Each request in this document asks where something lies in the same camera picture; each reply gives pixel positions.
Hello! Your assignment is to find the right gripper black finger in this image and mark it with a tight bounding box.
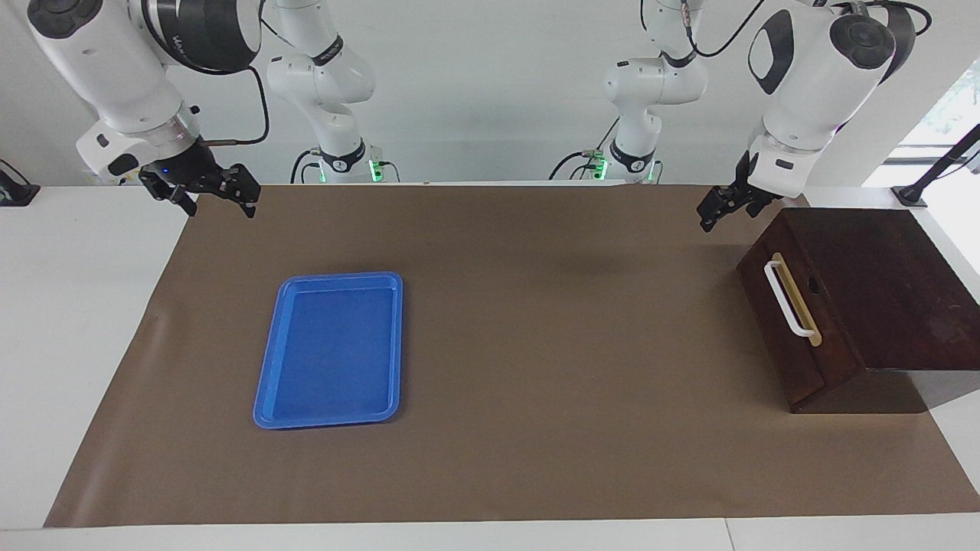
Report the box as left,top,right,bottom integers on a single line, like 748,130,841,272
220,162,262,220
139,171,197,217

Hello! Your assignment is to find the white drawer handle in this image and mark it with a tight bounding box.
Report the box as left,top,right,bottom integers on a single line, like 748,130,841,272
763,257,818,338

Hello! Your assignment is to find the dark wooden drawer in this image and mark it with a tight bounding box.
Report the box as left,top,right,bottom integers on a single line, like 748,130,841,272
737,227,866,410

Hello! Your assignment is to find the dark wooden drawer cabinet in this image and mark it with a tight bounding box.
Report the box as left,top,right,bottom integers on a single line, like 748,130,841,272
736,207,980,415

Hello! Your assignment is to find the black table clamp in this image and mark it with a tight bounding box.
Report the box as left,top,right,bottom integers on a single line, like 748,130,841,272
0,158,41,207

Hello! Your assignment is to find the blue plastic tray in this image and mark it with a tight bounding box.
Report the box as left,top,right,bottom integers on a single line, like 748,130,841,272
253,271,404,430

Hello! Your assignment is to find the bright window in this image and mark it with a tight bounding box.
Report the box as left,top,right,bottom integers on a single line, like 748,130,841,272
896,60,980,158

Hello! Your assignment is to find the brown table mat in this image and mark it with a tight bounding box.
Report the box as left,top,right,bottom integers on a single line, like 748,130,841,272
44,184,980,529

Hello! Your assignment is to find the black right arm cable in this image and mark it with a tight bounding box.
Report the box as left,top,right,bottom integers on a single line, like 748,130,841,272
201,15,281,146

